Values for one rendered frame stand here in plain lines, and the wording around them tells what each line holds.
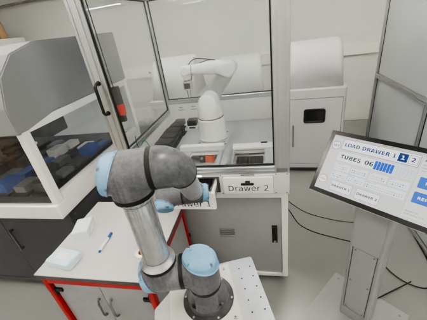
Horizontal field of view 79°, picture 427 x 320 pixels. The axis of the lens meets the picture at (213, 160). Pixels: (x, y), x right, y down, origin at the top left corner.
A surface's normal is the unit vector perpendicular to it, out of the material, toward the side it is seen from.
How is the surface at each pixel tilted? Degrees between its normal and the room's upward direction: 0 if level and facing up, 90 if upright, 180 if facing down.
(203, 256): 8
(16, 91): 90
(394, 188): 50
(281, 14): 90
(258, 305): 0
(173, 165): 69
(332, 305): 5
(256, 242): 90
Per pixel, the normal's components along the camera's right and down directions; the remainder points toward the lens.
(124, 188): 0.11, 0.53
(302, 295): -0.13, -0.87
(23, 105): 0.98, -0.04
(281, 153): -0.17, 0.48
